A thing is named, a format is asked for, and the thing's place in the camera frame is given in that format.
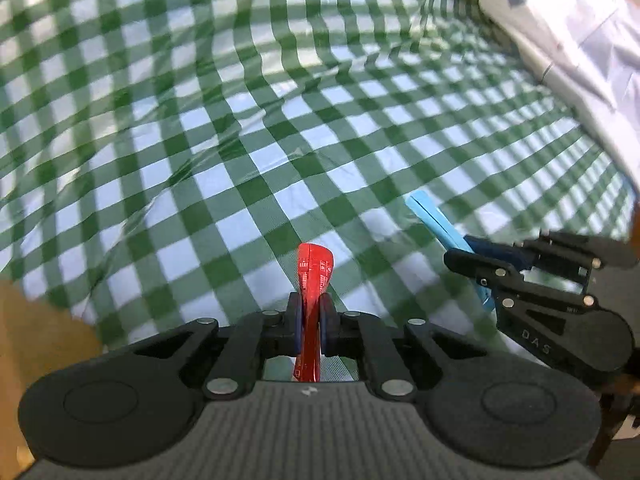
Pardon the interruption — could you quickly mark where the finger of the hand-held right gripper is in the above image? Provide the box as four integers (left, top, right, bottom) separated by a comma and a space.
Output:
464, 231, 640, 293
444, 249, 601, 333

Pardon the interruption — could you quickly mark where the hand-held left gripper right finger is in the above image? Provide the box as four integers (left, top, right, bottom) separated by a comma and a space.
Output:
319, 292, 491, 401

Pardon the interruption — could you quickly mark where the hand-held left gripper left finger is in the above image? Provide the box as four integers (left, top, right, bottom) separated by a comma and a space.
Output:
127, 291, 305, 401

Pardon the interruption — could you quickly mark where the red snack packet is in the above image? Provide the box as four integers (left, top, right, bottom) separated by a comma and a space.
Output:
293, 242, 335, 386

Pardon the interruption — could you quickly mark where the blue stick packet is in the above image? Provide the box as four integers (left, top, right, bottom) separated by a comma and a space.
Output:
405, 191, 496, 313

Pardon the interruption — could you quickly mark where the green checked cloth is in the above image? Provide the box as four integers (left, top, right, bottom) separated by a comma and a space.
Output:
0, 0, 640, 381

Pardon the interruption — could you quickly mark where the white printed cloth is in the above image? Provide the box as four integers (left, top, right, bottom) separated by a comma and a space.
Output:
472, 0, 640, 186

